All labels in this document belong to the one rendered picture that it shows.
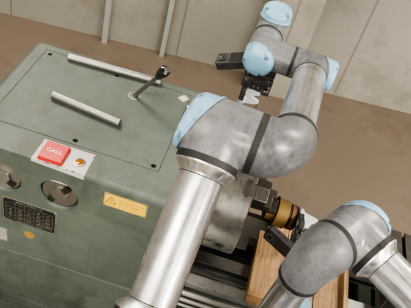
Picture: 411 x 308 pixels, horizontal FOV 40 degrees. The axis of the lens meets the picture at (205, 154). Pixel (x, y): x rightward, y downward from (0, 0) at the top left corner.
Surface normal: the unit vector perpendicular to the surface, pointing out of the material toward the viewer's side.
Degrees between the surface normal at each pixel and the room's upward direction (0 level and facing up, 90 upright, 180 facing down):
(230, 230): 78
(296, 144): 45
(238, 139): 55
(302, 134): 31
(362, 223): 9
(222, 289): 26
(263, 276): 0
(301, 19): 90
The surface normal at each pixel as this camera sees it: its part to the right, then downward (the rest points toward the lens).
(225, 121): 0.02, -0.26
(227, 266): 0.22, -0.72
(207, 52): -0.10, 0.66
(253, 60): -0.33, 0.73
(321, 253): -0.25, -0.14
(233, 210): -0.07, 0.15
